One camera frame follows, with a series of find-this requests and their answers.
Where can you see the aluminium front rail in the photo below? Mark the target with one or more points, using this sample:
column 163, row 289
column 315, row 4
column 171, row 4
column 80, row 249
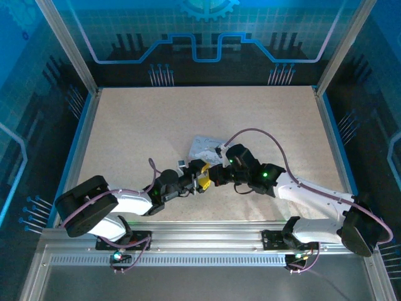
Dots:
column 206, row 235

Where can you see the aluminium frame post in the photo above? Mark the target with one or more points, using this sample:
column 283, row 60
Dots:
column 67, row 47
column 343, row 47

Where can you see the grey metal shelf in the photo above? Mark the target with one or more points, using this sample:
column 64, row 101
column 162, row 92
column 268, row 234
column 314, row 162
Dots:
column 200, row 282

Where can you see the aluminium table side rail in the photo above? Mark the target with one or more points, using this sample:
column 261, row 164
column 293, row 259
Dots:
column 335, row 141
column 80, row 150

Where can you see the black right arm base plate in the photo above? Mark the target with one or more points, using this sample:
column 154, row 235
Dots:
column 271, row 239

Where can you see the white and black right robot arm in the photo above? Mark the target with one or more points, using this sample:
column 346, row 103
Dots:
column 313, row 194

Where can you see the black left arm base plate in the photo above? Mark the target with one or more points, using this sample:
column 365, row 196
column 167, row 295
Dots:
column 141, row 239

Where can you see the clear plastic bag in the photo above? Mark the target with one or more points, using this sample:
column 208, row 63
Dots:
column 200, row 147

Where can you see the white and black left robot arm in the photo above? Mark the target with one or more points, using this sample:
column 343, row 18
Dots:
column 131, row 200

